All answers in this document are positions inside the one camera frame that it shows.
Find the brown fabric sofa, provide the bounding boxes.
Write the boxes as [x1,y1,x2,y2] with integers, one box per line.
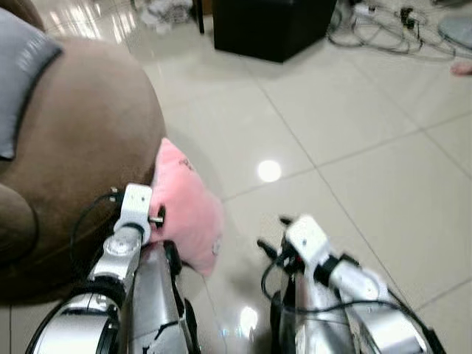
[0,0,167,305]

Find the silver right robot leg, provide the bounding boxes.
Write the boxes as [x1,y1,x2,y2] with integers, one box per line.
[268,271,349,354]

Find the black box ottoman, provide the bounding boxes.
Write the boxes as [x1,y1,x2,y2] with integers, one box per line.
[212,0,339,64]

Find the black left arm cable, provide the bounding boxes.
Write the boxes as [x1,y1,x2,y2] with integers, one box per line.
[69,190,125,280]

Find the grey cushion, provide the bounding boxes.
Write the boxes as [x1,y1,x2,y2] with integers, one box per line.
[0,9,64,162]

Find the pink plush pillow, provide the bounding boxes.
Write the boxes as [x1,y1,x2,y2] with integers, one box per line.
[150,138,226,278]

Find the person's bare foot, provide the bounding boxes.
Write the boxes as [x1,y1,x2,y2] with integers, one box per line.
[451,60,472,77]

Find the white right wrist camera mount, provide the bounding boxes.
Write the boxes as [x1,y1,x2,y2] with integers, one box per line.
[283,215,331,271]

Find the tangled floor cables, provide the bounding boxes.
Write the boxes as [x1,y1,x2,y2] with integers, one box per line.
[327,0,472,61]

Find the white crumpled clutter pile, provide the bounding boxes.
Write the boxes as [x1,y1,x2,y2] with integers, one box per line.
[136,0,195,35]

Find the grey round fan base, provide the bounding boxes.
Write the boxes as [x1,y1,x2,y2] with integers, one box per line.
[438,15,472,50]

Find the silver left robot leg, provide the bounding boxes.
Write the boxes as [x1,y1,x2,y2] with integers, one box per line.
[127,242,201,354]

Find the black furniture leg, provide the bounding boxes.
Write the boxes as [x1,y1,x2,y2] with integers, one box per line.
[195,0,206,35]

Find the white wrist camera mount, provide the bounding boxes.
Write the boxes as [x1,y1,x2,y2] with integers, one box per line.
[114,184,154,245]
[283,215,331,271]

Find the silver robot leg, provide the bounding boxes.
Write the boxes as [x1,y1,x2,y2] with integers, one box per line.
[268,271,349,354]
[127,242,201,354]

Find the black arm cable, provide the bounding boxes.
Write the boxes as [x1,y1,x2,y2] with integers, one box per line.
[69,190,125,280]
[260,254,414,319]

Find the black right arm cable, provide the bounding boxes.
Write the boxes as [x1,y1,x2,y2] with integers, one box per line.
[260,254,414,319]

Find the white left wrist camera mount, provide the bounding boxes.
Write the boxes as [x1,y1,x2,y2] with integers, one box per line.
[114,184,154,245]

